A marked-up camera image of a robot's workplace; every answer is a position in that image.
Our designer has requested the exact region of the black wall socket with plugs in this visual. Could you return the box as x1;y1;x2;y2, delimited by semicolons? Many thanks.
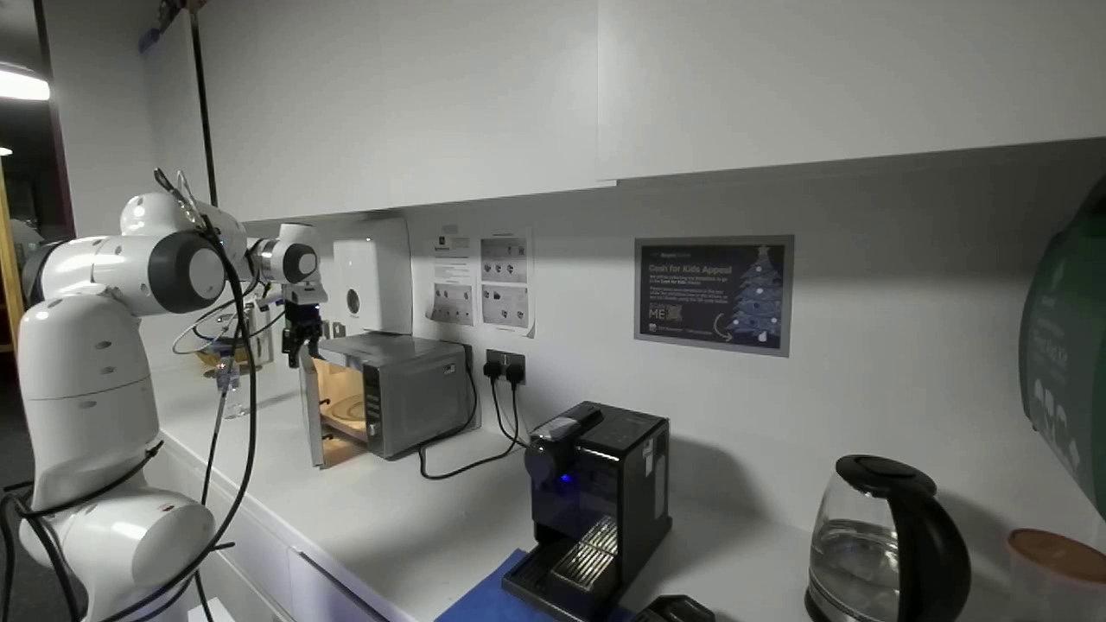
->
480;346;533;389

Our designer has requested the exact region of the black vertical strip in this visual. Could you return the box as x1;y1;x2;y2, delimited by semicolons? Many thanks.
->
186;0;224;221

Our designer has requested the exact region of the black power cable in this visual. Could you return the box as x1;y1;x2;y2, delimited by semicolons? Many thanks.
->
411;378;526;485
506;381;537;448

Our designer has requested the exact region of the blue mat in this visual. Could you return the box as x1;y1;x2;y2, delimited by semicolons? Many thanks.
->
433;549;635;622

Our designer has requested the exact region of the green sign white text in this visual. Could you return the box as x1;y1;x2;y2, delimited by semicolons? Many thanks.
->
1016;175;1106;522

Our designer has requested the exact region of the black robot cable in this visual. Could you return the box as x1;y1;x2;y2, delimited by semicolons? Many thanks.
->
100;170;294;622

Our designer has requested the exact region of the white wall cabinet row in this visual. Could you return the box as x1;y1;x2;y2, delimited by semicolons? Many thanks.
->
140;0;1106;233

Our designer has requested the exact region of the glass kettle black handle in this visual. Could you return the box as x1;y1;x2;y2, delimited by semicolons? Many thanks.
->
803;453;974;622

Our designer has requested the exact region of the silver microwave body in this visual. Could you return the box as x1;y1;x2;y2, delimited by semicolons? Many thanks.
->
306;332;480;467

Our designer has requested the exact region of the black coffee machine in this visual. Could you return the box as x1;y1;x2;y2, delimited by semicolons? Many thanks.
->
502;399;674;622

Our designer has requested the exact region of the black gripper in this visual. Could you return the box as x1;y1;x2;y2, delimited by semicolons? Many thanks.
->
280;302;328;369

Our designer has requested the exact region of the dark framed wall notice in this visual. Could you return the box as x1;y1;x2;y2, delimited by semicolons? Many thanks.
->
631;236;795;358

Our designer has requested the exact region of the brown cork round lid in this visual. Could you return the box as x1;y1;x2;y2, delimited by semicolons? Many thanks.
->
1004;524;1106;585

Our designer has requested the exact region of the white base cabinet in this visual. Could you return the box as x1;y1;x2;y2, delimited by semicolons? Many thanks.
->
158;435;418;622

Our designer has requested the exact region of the yellow wooden post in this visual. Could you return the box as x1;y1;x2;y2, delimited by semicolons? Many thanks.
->
0;170;29;348

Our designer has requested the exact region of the black plastic object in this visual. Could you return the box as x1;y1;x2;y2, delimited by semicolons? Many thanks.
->
631;591;720;622

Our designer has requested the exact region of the ceiling light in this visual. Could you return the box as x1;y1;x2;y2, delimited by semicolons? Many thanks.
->
0;62;56;106

